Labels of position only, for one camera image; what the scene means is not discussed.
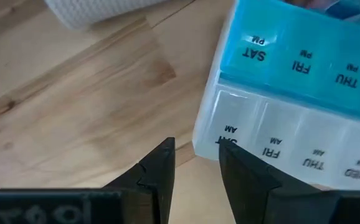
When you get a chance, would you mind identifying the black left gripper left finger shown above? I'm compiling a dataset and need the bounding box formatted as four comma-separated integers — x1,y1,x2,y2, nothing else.
102,136,176,224

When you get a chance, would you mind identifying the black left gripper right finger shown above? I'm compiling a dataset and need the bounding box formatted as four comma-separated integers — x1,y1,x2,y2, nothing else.
218,139,339,224

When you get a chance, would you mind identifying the blue and white pill organizer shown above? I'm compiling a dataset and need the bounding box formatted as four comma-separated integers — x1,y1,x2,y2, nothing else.
192,0,360,191

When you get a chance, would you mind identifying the white perforated plastic basket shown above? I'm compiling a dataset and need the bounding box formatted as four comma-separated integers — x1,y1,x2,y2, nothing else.
42,0,170,31

